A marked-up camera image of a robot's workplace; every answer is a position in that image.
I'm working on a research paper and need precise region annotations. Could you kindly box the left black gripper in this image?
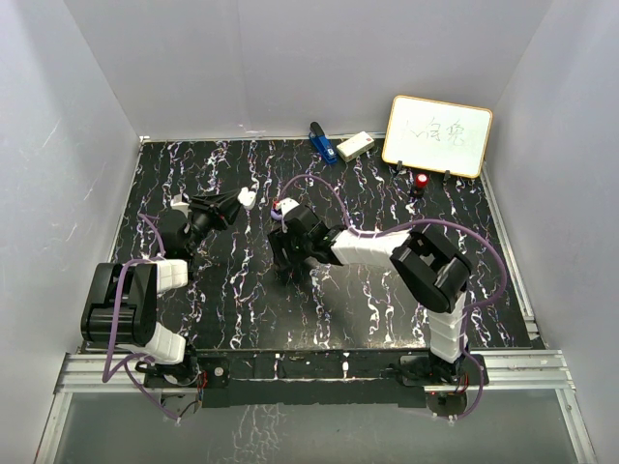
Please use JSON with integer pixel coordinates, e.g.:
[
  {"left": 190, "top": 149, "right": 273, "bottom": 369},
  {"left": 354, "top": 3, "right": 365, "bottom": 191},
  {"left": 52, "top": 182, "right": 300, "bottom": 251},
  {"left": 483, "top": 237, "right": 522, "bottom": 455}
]
[{"left": 185, "top": 189, "right": 245, "bottom": 253}]

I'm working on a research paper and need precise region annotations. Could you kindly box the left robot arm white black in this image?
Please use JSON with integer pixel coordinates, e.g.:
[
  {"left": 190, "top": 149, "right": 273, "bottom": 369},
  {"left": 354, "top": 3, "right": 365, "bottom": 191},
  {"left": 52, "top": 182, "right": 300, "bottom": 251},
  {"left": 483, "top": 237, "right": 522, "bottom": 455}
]
[{"left": 80, "top": 187, "right": 256, "bottom": 386}]

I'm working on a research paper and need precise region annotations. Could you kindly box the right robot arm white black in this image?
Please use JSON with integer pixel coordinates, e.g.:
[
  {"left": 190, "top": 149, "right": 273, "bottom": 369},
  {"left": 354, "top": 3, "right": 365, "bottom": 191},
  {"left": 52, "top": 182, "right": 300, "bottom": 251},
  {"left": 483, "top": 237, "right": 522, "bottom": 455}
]
[{"left": 268, "top": 198, "right": 472, "bottom": 384}]

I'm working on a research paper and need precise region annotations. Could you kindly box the blue stapler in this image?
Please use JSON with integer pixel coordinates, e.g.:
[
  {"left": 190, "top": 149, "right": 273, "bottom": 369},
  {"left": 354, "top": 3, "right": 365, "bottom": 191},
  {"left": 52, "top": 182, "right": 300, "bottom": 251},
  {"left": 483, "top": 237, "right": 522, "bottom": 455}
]
[{"left": 309, "top": 122, "right": 338, "bottom": 164}]

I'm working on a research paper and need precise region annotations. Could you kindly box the small cream cardboard box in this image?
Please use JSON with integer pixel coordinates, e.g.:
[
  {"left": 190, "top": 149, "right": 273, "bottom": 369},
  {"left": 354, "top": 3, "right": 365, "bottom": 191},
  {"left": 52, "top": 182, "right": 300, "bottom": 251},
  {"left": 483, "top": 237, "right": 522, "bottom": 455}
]
[{"left": 337, "top": 131, "right": 374, "bottom": 162}]

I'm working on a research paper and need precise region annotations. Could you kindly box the red emergency stop button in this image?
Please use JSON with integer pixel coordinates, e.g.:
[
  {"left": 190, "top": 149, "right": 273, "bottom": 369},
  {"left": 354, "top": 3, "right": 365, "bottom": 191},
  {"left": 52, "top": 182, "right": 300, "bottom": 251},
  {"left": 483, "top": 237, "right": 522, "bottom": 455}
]
[{"left": 410, "top": 173, "right": 428, "bottom": 198}]

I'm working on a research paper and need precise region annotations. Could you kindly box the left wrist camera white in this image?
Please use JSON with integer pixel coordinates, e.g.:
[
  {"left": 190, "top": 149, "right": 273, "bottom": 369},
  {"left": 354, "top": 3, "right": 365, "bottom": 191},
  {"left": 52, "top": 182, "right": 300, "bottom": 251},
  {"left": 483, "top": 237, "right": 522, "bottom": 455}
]
[{"left": 170, "top": 193, "right": 190, "bottom": 218}]

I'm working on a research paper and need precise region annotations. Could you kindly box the whiteboard with yellow frame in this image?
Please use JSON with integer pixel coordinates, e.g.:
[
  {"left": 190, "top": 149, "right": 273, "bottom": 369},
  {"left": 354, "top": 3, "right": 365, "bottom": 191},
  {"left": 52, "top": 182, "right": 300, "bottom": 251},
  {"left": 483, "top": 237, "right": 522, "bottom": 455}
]
[{"left": 381, "top": 95, "right": 493, "bottom": 179}]

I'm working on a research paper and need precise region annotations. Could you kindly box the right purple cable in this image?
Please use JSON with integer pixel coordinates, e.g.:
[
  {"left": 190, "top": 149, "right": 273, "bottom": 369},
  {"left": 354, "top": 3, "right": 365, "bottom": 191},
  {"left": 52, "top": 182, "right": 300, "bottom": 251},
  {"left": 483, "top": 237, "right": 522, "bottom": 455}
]
[{"left": 281, "top": 174, "right": 509, "bottom": 421}]

